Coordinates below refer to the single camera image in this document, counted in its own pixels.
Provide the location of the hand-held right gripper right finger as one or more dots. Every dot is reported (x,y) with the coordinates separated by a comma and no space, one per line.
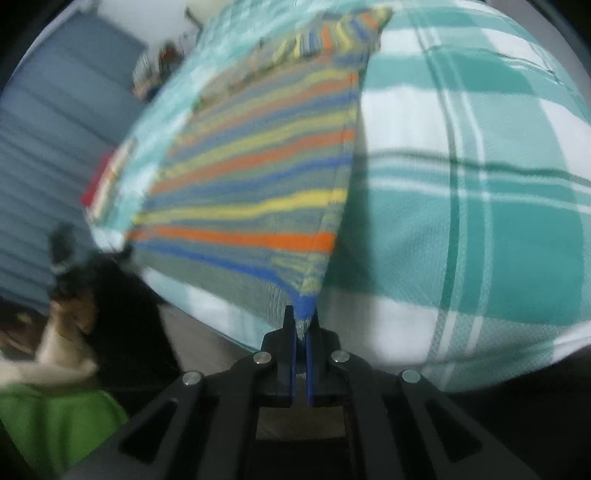
(310,360)

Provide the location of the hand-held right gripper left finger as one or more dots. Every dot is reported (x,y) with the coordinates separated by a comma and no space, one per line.
(289,355)

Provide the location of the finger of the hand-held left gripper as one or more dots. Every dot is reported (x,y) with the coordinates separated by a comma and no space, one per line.
(62,251)

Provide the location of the striped knit sweater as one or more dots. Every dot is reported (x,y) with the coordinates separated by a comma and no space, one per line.
(258,184)

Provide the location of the person's left forearm white sleeve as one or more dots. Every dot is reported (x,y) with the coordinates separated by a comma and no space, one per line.
(51,355)

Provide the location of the pile of clothes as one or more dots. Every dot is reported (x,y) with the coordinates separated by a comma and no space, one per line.
(157,69)

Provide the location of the person's left hand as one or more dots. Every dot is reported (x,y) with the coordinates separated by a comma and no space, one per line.
(74,314)

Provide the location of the red folded cloth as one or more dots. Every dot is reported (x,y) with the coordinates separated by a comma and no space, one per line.
(97,182)

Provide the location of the cream patterned folded cloth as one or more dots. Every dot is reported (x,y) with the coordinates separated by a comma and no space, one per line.
(115,184)

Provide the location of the person's green clothing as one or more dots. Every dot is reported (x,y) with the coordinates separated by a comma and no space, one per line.
(51,429)

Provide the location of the bed with green plaid sheet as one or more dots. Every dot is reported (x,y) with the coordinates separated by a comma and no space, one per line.
(461,207)

